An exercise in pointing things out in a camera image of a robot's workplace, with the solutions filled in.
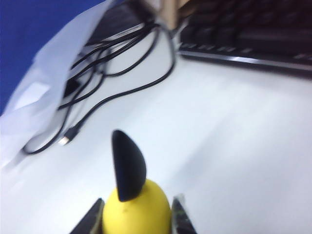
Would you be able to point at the black mechanical keyboard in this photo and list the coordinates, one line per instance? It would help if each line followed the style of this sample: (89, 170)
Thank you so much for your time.
(243, 31)

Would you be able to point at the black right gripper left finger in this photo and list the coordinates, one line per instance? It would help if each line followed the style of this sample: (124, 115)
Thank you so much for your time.
(90, 217)

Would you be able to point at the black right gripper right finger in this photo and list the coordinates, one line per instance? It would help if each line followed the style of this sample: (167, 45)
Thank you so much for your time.
(181, 217)

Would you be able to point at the yellow black-eared doll figure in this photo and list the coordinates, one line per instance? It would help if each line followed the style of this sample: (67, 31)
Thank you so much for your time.
(135, 209)

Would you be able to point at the beige desk calendar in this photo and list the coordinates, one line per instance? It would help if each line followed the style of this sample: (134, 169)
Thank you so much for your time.
(170, 12)

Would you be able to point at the white plastic bag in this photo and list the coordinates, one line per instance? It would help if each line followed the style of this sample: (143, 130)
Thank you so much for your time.
(46, 80)

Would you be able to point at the black laptop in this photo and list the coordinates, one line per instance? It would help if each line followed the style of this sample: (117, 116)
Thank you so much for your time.
(117, 26)

